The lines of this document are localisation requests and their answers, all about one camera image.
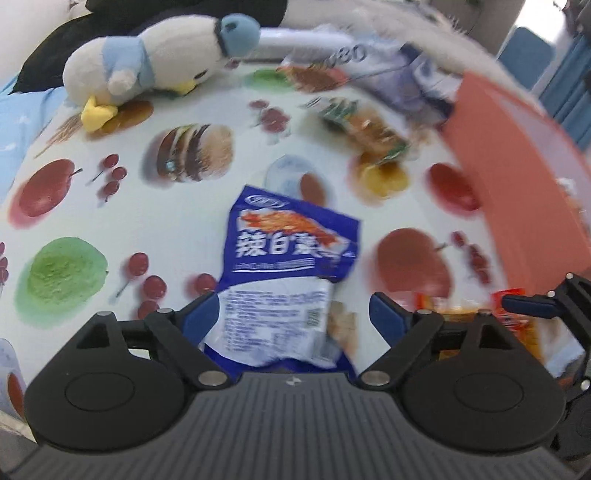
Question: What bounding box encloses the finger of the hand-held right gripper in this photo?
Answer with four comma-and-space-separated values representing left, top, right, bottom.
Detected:
501, 273, 591, 320

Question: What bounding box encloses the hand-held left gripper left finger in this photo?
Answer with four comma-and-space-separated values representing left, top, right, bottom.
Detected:
76, 292, 232, 389

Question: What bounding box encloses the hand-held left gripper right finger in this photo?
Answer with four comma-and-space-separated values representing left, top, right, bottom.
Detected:
360, 292, 515, 389

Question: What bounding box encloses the red orange snack packet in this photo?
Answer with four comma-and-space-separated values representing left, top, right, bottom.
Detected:
416, 288, 546, 365

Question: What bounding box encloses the blue snack packet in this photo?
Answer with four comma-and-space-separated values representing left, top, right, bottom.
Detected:
198, 185, 362, 374

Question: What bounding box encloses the green edged snack packet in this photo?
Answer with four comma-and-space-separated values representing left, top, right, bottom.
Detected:
318, 97, 411, 164

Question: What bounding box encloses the brown snack packet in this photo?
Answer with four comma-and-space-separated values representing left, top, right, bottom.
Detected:
279, 64, 356, 93

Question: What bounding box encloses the fruit print mat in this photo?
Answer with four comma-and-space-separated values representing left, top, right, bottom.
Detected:
0, 55, 568, 416

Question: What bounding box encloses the blue curtain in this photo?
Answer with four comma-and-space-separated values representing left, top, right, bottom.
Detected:
540, 28, 591, 148

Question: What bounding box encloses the clear printed plastic bag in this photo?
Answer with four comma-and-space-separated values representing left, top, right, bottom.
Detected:
281, 28, 455, 125

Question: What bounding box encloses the blue chair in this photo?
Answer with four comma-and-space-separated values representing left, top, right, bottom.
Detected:
499, 27, 555, 90

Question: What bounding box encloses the light blue bed sheet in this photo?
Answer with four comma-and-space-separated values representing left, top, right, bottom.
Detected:
0, 76, 70, 199

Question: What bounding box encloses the white plush duck toy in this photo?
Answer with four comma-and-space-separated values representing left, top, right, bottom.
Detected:
62, 13, 262, 134

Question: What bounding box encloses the white tube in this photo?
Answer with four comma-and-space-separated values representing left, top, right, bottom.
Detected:
249, 24, 352, 63

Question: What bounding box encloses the black puffer jacket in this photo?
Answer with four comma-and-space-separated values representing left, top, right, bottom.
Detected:
9, 0, 289, 95

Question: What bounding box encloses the grey wall cabinet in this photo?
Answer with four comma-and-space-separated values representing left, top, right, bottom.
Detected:
429, 0, 525, 54

